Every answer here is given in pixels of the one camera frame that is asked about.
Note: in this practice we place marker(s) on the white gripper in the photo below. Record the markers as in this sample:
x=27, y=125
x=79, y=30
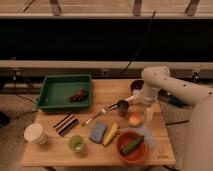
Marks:
x=149, y=96

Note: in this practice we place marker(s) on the red yellow apple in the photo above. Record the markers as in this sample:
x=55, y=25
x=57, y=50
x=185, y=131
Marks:
x=135, y=120

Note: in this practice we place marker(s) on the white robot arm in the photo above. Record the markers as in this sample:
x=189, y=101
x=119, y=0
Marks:
x=198, y=151

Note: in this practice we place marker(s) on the small metal cup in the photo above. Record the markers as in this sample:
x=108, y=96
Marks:
x=122, y=108

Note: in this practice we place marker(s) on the green plastic cup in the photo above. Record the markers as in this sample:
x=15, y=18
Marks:
x=76, y=143

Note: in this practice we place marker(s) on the white paper cup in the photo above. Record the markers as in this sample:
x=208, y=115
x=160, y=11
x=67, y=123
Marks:
x=35, y=133

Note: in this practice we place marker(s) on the dark red bowl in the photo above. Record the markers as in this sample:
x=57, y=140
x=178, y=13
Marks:
x=136, y=85

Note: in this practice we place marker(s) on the grey blue cloth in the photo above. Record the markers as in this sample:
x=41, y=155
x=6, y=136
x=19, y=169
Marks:
x=145, y=131

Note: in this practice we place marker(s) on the wooden board table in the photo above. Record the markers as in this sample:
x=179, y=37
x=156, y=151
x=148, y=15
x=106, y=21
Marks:
x=56, y=153

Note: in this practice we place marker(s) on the yellow banana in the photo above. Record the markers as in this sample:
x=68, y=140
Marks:
x=113, y=131

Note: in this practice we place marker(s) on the green cucumber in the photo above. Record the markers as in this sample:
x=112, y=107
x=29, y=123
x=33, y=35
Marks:
x=126, y=149

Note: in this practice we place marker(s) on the orange red bowl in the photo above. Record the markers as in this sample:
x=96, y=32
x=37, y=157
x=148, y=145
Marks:
x=138, y=154

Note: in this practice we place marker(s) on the silver fork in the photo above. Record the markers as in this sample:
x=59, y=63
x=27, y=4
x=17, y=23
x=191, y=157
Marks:
x=103, y=111

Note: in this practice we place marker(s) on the blue sponge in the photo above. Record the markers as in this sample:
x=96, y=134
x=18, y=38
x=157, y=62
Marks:
x=98, y=132

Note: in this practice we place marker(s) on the dark grape bunch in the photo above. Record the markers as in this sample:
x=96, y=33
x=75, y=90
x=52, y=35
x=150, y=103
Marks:
x=80, y=95

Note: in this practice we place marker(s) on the striped black red box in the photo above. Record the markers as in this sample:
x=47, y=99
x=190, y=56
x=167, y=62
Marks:
x=67, y=123

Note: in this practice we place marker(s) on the green plastic tray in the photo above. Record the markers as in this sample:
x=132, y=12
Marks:
x=56, y=90

